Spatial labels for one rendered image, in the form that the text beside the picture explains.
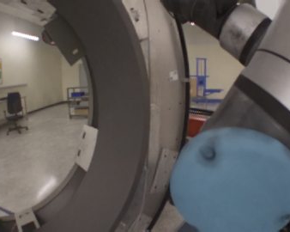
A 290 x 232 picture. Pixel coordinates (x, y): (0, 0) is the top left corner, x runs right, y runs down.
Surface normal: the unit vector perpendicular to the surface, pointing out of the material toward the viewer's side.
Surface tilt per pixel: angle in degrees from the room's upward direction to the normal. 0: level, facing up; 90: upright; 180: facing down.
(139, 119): 87
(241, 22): 84
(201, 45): 90
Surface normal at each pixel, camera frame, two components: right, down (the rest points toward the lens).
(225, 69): -0.06, 0.22
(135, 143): -0.67, -0.07
